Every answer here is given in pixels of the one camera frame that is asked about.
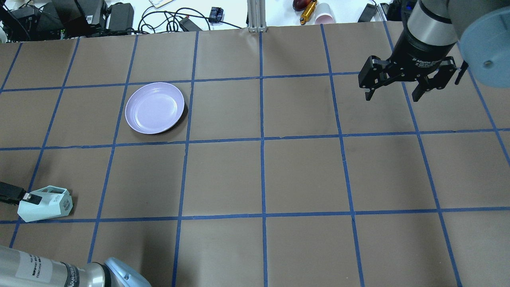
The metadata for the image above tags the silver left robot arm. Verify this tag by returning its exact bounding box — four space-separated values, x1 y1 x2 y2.
0 182 151 287

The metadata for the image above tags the lilac plate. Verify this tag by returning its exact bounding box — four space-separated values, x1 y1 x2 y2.
124 82 186 135

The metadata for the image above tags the black power adapter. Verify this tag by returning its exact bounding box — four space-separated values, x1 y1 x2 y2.
358 4 378 22

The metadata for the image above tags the gold cylinder toy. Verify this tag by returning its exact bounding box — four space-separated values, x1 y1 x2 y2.
299 0 317 25

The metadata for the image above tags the red orange mango toy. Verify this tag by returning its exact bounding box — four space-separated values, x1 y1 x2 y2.
292 0 313 12

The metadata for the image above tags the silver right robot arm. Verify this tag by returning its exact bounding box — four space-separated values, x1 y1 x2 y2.
358 0 510 102

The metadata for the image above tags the brown paper table cover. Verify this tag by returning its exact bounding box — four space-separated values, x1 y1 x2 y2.
1 22 509 287

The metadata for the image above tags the aluminium frame post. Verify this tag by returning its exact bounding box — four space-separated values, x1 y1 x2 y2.
247 0 267 33

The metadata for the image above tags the mint geometric cup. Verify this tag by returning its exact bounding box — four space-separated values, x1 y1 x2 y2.
18 185 73 223

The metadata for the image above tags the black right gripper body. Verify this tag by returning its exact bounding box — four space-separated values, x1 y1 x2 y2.
388 28 454 81

